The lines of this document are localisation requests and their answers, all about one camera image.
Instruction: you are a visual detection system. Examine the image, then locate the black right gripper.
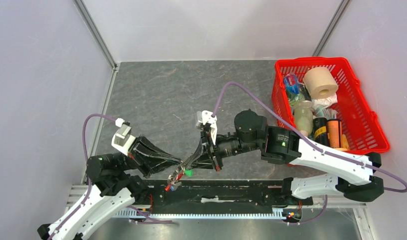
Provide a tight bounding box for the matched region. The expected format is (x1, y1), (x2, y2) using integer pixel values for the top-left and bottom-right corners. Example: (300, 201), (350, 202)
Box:
(185, 129), (261, 172)

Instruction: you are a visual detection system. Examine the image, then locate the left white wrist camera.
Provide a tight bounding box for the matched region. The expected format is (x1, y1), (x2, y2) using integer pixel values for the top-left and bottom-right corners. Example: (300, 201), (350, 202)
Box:
(111, 118), (136, 156)

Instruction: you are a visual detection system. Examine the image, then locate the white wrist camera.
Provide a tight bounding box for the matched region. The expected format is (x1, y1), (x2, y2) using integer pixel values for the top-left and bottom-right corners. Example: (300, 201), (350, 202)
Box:
(195, 110), (218, 146)
(111, 118), (136, 156)

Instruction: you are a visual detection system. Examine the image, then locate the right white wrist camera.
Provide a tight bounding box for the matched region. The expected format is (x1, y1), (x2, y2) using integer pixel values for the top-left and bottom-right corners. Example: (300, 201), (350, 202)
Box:
(195, 110), (218, 146)

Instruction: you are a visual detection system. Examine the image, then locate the white crumpled tissue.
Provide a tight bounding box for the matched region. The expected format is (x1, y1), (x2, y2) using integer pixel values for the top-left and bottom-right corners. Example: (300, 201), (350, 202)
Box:
(312, 93), (338, 111)

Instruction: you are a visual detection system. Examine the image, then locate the translucent plastic bottle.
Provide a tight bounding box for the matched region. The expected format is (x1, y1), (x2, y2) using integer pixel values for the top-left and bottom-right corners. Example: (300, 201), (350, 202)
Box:
(293, 104), (314, 137)

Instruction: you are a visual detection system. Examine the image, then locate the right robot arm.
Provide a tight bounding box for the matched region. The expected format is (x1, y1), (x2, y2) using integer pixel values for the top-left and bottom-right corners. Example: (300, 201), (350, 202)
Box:
(183, 109), (385, 205)

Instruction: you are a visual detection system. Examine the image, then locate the white cable duct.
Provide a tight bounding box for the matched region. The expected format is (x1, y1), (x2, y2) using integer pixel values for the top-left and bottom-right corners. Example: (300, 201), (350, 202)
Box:
(111, 207), (287, 221)

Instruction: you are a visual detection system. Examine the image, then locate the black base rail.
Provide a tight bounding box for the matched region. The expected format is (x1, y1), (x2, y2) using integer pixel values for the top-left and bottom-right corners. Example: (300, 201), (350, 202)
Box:
(132, 179), (314, 215)

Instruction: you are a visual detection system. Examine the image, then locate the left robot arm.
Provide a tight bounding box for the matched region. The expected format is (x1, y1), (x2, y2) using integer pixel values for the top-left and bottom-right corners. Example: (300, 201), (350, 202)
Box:
(37, 135), (182, 240)

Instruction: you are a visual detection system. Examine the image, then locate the red plastic basket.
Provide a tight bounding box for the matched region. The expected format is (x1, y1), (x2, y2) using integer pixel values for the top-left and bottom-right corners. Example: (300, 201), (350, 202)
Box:
(271, 56), (391, 155)

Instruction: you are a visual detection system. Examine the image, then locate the orange can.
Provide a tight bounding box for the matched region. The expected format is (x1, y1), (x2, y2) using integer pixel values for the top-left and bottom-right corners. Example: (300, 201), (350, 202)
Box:
(326, 118), (342, 149)

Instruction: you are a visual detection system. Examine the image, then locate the green key tag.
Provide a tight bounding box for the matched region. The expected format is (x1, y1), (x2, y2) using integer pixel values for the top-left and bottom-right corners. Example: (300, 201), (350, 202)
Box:
(184, 169), (193, 177)

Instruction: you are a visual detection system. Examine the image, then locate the blue snack packet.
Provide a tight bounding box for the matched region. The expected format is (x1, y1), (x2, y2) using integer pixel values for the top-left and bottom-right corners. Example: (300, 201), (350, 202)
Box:
(283, 73), (300, 97)

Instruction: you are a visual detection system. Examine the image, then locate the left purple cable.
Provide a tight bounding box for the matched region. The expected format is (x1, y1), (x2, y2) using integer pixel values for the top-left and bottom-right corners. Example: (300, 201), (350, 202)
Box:
(46, 113), (173, 240)

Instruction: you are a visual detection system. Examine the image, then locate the black can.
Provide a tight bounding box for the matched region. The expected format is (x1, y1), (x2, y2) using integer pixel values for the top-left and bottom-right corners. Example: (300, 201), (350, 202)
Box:
(313, 117), (330, 147)

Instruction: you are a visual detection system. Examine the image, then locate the beige toilet paper roll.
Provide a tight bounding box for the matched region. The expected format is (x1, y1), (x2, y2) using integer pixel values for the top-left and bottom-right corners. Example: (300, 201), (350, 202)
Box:
(303, 67), (339, 100)

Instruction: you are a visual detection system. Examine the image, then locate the red grey key organizer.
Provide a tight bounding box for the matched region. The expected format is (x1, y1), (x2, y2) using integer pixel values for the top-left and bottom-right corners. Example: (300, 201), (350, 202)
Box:
(165, 163), (192, 192)

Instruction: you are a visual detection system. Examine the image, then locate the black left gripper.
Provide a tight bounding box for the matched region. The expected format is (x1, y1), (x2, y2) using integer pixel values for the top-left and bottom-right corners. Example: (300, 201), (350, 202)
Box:
(115, 132), (183, 177)

